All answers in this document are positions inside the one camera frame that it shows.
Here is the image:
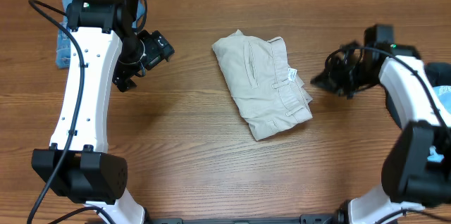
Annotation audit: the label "dark teal garment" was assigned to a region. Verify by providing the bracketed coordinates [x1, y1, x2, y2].
[383, 61, 451, 130]

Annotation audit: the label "light blue garment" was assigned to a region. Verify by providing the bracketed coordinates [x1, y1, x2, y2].
[432, 85, 451, 163]

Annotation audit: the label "beige cotton shorts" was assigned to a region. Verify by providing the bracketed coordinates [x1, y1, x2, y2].
[212, 30, 313, 141]

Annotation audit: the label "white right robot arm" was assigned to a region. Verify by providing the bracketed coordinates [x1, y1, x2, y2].
[311, 42, 450, 223]

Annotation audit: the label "folded blue denim jeans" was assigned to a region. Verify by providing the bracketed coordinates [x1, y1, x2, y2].
[55, 0, 146, 69]

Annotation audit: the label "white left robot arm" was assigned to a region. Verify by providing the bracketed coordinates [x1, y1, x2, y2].
[32, 0, 174, 223]

